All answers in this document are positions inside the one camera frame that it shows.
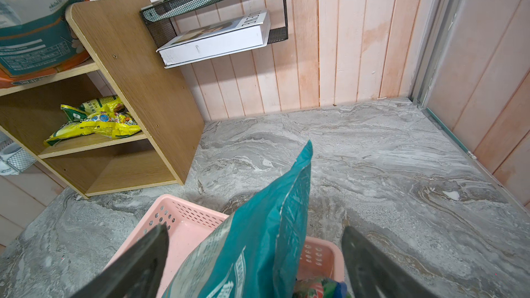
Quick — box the white hardcover book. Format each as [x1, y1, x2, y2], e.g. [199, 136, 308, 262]
[157, 9, 271, 68]

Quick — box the wooden three-tier shelf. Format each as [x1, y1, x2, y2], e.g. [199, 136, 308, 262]
[1, 0, 204, 198]

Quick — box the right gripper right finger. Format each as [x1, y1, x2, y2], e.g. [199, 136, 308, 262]
[341, 226, 435, 297]

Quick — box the white wire mesh rack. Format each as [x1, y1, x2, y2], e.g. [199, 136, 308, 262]
[1, 133, 36, 176]

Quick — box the teal orange bag front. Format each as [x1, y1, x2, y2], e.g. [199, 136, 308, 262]
[1, 0, 89, 89]

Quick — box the teal orange bag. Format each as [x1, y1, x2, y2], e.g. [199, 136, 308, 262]
[163, 142, 313, 297]
[1, 0, 89, 89]

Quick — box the black mesh wall shelf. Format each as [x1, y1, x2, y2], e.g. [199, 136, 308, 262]
[139, 0, 289, 49]

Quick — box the pink plastic basket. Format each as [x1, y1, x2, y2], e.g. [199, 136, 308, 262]
[108, 195, 345, 297]

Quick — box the yellow fertilizer bag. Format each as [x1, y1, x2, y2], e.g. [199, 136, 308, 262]
[60, 95, 126, 121]
[44, 112, 142, 146]

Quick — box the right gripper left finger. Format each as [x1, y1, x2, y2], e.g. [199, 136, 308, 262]
[73, 225, 169, 297]

